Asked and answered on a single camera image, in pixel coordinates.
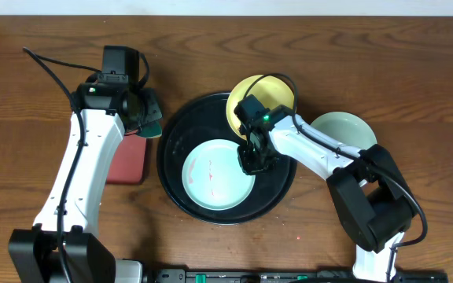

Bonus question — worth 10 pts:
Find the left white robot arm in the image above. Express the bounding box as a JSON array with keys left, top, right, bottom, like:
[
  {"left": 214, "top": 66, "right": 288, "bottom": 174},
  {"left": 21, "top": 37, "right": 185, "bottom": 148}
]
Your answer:
[{"left": 8, "top": 83, "right": 162, "bottom": 282}]

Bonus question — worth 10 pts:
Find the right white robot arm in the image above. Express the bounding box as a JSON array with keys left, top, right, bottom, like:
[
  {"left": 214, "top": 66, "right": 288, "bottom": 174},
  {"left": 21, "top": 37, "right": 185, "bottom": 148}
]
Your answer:
[{"left": 231, "top": 105, "right": 421, "bottom": 282}]

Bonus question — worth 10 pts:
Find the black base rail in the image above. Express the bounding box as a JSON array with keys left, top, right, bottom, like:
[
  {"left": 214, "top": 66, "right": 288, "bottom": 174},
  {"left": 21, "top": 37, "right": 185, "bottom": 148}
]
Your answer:
[{"left": 147, "top": 267, "right": 450, "bottom": 283}]

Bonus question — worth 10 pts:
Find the rectangular red black tray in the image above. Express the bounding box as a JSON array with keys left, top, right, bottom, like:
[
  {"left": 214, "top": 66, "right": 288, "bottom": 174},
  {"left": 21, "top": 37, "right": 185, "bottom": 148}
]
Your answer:
[{"left": 106, "top": 135, "right": 147, "bottom": 185}]

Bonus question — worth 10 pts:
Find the round black tray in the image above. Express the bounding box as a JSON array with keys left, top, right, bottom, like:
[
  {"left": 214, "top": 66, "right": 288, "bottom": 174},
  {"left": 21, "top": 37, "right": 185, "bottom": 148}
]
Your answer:
[{"left": 157, "top": 92, "right": 296, "bottom": 225}]

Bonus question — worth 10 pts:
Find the yellow plate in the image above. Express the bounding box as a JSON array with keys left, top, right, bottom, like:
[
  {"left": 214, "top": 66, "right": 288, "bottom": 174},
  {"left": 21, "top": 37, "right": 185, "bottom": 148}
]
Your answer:
[{"left": 226, "top": 75, "right": 294, "bottom": 140}]

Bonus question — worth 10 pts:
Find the light green plate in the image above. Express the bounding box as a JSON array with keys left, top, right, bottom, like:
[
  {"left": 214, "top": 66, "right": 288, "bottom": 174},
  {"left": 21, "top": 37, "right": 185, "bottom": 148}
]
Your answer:
[
  {"left": 182, "top": 139, "right": 256, "bottom": 211},
  {"left": 311, "top": 112, "right": 378, "bottom": 149}
]

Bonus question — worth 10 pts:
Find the green orange sponge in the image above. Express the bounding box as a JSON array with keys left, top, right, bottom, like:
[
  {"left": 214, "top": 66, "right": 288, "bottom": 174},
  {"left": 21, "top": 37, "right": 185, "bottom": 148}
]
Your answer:
[{"left": 137, "top": 121, "right": 162, "bottom": 139}]

